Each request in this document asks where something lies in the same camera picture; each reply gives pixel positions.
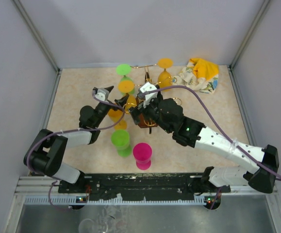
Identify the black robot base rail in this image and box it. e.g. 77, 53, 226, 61
58, 173, 218, 201

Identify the yellow patterned cloth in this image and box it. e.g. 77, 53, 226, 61
173, 58, 219, 94

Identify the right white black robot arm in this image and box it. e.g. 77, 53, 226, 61
129, 97, 279, 194

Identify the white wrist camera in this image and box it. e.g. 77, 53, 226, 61
137, 82, 158, 108
92, 88, 110, 101

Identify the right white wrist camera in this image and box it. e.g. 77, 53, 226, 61
137, 82, 158, 108

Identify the orange plastic wine glass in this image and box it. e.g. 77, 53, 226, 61
157, 58, 173, 88
118, 80, 137, 111
108, 109, 127, 130

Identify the pink plastic wine glass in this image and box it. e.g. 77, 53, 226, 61
132, 143, 152, 170

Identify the gold wire wine glass rack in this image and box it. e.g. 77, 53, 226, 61
116, 58, 175, 133

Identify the clear wine glass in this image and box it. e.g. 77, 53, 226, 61
78, 213, 117, 233

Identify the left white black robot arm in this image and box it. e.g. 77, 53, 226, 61
23, 86, 129, 193

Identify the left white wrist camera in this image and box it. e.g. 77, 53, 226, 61
92, 88, 110, 101

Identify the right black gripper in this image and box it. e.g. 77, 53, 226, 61
127, 95, 173, 134

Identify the green plastic wine glass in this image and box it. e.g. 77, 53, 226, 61
111, 130, 132, 157
116, 64, 132, 82

